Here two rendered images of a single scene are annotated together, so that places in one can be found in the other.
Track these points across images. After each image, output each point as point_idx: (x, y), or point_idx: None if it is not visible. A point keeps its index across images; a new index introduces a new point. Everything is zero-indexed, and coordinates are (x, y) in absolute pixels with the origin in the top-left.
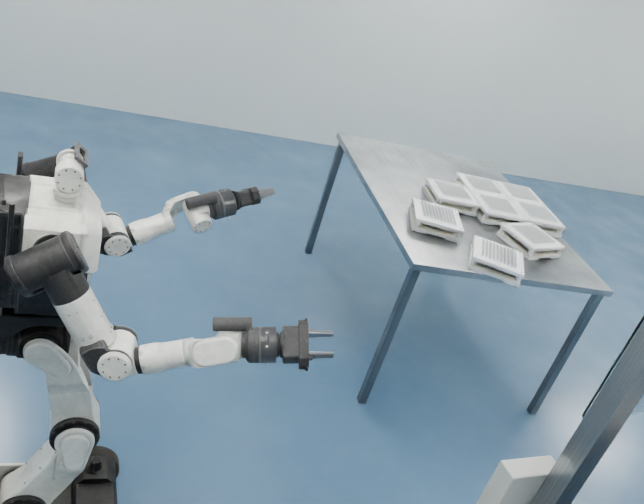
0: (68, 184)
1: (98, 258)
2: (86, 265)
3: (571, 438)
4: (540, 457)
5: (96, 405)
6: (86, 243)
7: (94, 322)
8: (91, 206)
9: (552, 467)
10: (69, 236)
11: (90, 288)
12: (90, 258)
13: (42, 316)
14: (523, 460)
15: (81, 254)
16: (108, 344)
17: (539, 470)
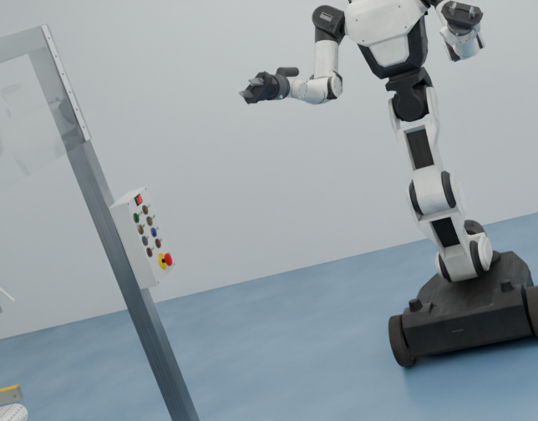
0: None
1: (355, 32)
2: (322, 26)
3: (98, 160)
4: (129, 199)
5: (433, 184)
6: (346, 18)
7: (314, 61)
8: (374, 0)
9: (117, 203)
10: (319, 6)
11: (322, 41)
12: (351, 31)
13: (388, 80)
14: (134, 193)
15: (327, 21)
16: (314, 78)
17: (121, 199)
